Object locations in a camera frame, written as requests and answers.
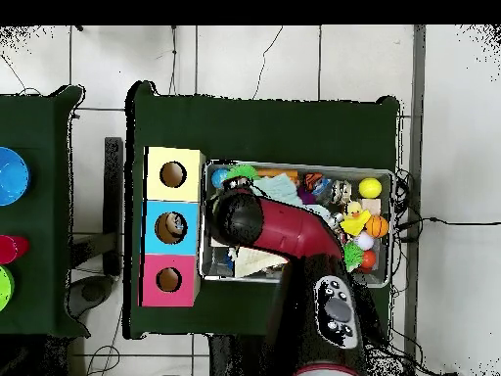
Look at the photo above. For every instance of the light blue waffle cloth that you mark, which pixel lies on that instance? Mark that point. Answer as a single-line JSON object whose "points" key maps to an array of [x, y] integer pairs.
{"points": [[280, 188]]}

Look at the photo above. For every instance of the cream waffle cloth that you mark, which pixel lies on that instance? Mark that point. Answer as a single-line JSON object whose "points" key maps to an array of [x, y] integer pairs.
{"points": [[254, 262]]}

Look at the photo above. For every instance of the crinkly clear plastic packet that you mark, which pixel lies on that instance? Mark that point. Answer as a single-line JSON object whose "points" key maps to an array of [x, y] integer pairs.
{"points": [[178, 225]]}

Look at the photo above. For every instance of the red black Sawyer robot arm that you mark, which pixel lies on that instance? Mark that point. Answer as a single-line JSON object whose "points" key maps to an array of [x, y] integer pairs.
{"points": [[289, 227]]}

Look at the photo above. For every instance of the wooden box with three holes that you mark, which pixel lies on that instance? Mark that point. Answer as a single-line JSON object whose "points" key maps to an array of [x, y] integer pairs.
{"points": [[188, 188]]}

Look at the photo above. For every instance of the shallow clear mesh bin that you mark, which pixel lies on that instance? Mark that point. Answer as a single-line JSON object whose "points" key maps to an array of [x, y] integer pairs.
{"points": [[383, 274]]}

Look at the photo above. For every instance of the blue globe ball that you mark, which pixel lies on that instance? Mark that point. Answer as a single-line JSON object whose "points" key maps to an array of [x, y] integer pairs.
{"points": [[218, 178]]}

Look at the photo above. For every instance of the silver metal can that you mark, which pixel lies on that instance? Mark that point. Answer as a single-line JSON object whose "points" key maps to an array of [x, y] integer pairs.
{"points": [[341, 192]]}

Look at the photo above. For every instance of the yellow rubber duck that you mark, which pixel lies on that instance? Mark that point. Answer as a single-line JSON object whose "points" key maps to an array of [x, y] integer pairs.
{"points": [[354, 219]]}

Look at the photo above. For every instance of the small green puffer ball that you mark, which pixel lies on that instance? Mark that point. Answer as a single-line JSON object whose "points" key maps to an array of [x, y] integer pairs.
{"points": [[352, 256]]}

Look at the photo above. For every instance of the white baseball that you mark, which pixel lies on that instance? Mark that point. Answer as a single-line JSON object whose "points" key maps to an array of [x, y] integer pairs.
{"points": [[364, 241]]}

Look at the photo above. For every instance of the yellow ball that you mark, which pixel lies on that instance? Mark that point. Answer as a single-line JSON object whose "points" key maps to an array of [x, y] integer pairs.
{"points": [[370, 188]]}

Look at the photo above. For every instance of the small orange basketball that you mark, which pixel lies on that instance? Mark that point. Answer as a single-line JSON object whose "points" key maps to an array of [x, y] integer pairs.
{"points": [[377, 226]]}

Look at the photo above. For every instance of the black robot stand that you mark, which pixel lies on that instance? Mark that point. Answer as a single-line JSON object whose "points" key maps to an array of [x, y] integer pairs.
{"points": [[235, 356]]}

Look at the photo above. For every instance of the grey rounded base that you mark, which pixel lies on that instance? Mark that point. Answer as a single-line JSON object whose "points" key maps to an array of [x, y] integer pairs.
{"points": [[92, 293]]}

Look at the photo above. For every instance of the dark green side table cloth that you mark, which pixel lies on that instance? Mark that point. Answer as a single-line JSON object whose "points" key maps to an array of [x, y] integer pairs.
{"points": [[35, 219]]}

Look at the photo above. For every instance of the blue bowl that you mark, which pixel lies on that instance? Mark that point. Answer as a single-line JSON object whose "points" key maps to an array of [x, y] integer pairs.
{"points": [[11, 176]]}

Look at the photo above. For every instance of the red toy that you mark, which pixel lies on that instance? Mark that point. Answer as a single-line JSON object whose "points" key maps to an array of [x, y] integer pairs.
{"points": [[11, 249]]}

